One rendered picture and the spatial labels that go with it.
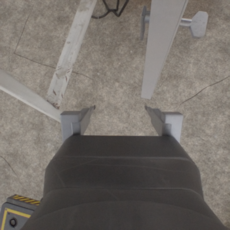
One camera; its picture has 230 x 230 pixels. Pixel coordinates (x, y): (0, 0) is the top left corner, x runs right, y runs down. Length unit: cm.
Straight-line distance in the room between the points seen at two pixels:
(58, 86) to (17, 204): 57
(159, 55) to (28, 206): 81
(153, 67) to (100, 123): 85
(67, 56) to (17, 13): 78
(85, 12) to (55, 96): 47
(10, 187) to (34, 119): 47
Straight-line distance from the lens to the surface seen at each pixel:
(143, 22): 24
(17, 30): 153
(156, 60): 18
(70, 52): 92
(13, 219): 93
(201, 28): 24
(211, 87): 112
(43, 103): 80
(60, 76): 89
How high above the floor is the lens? 99
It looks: 80 degrees down
